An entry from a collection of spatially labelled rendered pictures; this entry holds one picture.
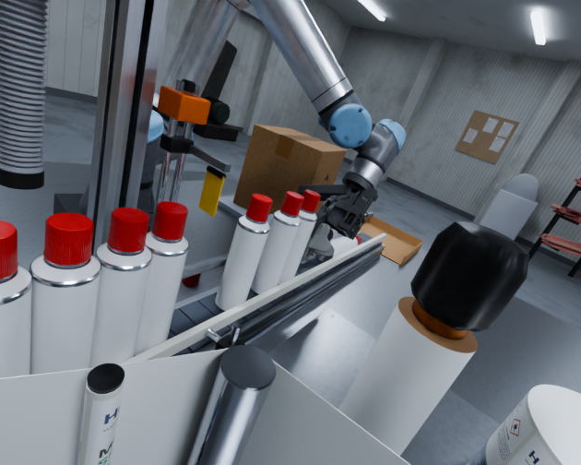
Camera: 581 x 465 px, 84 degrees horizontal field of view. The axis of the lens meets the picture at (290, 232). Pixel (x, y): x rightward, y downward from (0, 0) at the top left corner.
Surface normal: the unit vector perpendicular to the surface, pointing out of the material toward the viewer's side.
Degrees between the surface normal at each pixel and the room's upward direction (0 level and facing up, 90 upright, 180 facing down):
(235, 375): 0
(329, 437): 90
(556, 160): 90
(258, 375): 0
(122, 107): 90
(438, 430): 0
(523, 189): 90
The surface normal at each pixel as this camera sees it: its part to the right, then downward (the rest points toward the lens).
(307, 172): -0.39, 0.24
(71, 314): 0.65, 0.48
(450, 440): 0.32, -0.87
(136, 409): 0.47, 0.48
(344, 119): -0.11, 0.37
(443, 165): -0.65, 0.08
